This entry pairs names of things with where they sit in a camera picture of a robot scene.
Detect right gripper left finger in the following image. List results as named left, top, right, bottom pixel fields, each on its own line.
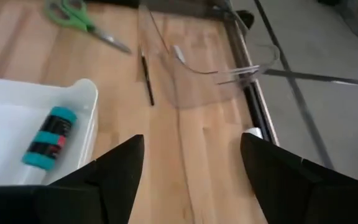
left=50, top=134, right=145, bottom=224

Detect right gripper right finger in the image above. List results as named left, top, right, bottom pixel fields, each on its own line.
left=240, top=133, right=358, bottom=224

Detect teal paint bottle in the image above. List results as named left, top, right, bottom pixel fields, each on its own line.
left=22, top=106, right=78, bottom=171

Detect thin dark paintbrush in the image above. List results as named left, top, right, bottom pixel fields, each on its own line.
left=139, top=46, right=155, bottom=106

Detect green handled scissors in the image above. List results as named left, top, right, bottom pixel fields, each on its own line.
left=44, top=0, right=132, bottom=54

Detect clear acrylic holder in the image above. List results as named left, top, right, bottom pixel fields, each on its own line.
left=137, top=0, right=281, bottom=110

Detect white plastic bin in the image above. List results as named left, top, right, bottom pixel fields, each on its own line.
left=0, top=76, right=99, bottom=187

